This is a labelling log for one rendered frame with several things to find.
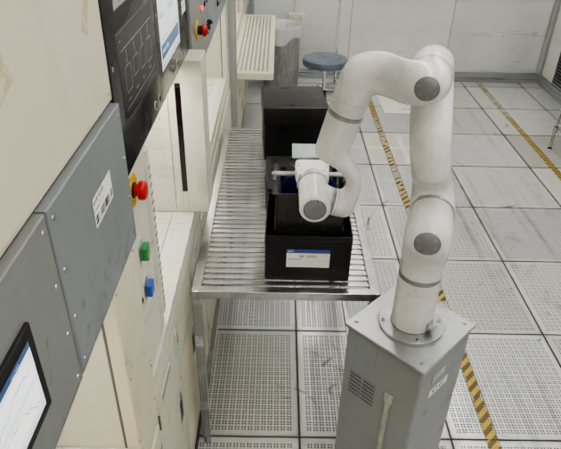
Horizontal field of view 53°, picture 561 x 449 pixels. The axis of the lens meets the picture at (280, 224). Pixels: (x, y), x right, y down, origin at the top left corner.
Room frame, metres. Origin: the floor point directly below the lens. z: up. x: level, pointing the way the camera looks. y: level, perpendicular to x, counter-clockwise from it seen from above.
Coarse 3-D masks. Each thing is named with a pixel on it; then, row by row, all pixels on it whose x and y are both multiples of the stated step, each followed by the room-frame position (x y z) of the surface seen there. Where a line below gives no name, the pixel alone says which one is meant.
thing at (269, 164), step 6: (270, 156) 2.17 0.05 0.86; (276, 156) 2.17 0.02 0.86; (282, 156) 2.17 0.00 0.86; (288, 156) 2.17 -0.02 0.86; (270, 162) 2.11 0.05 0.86; (276, 162) 2.11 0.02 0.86; (282, 162) 2.11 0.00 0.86; (288, 162) 2.11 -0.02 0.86; (270, 168) 2.05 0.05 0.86; (288, 168) 2.05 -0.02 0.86; (270, 174) 2.00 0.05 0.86; (264, 180) 2.13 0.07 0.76; (270, 180) 1.95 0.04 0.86; (270, 186) 1.90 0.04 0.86
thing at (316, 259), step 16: (272, 208) 1.73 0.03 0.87; (272, 224) 1.73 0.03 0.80; (272, 240) 1.46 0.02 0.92; (288, 240) 1.46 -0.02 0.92; (304, 240) 1.46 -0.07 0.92; (320, 240) 1.46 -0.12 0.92; (336, 240) 1.46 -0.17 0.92; (352, 240) 1.46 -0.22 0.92; (272, 256) 1.46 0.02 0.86; (288, 256) 1.46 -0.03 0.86; (304, 256) 1.46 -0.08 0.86; (320, 256) 1.46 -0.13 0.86; (336, 256) 1.46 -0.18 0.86; (272, 272) 1.46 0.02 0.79; (288, 272) 1.46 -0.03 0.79; (304, 272) 1.46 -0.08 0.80; (320, 272) 1.46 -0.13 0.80; (336, 272) 1.46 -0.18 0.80
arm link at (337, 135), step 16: (336, 128) 1.30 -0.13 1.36; (352, 128) 1.30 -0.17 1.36; (320, 144) 1.32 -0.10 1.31; (336, 144) 1.30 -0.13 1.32; (336, 160) 1.30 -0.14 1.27; (352, 160) 1.34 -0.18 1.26; (352, 176) 1.31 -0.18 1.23; (336, 192) 1.34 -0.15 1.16; (352, 192) 1.31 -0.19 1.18; (336, 208) 1.32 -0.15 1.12; (352, 208) 1.32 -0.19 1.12
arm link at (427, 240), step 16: (416, 208) 1.25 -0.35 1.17; (432, 208) 1.23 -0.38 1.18; (448, 208) 1.25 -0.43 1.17; (416, 224) 1.18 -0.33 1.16; (432, 224) 1.17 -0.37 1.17; (448, 224) 1.18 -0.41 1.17; (416, 240) 1.16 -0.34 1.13; (432, 240) 1.15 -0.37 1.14; (448, 240) 1.16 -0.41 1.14; (416, 256) 1.18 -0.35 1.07; (432, 256) 1.15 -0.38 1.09; (448, 256) 1.17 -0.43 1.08; (400, 272) 1.26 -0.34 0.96; (416, 272) 1.22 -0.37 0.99; (432, 272) 1.21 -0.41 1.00
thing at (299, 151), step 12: (300, 144) 1.64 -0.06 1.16; (312, 144) 1.65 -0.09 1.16; (300, 156) 1.56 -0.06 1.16; (312, 156) 1.56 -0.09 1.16; (276, 168) 1.67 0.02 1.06; (276, 180) 1.59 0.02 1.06; (336, 180) 1.69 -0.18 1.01; (276, 192) 1.51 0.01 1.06; (276, 204) 1.50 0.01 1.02; (288, 204) 1.50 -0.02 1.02; (276, 216) 1.50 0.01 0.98; (288, 216) 1.50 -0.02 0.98; (300, 216) 1.50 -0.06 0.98; (336, 216) 1.50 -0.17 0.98; (276, 228) 1.50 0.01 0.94; (288, 228) 1.50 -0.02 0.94; (300, 228) 1.50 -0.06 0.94; (312, 228) 1.50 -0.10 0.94; (324, 228) 1.50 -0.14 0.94; (336, 228) 1.50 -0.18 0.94
